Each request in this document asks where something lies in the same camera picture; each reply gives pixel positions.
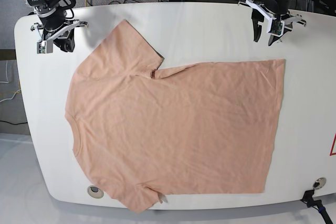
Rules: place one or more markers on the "silver table grommet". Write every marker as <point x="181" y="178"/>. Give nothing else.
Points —
<point x="319" y="183"/>
<point x="95" y="192"/>

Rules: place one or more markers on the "peach pink T-shirt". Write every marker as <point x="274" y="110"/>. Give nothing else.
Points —
<point x="141" y="132"/>

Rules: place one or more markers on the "red triangle warning sticker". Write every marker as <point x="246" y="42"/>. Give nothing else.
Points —
<point x="333" y="151"/>

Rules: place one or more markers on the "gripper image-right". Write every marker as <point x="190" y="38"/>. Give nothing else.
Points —
<point x="277" y="9"/>

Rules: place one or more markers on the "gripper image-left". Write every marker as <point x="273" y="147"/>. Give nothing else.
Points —
<point x="53" y="20"/>

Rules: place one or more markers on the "left silver table grommet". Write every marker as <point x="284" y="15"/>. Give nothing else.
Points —
<point x="95" y="192"/>

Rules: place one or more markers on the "right silver table grommet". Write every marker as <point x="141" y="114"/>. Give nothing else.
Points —
<point x="319" y="183"/>

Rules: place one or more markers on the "black clamp mount with cable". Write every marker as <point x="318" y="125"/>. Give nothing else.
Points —
<point x="310" y="202"/>

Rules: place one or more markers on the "white camera bracket image-left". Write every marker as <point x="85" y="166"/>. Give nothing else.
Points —
<point x="46" y="46"/>

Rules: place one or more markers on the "white camera bracket image-right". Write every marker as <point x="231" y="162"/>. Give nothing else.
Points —
<point x="276" y="23"/>

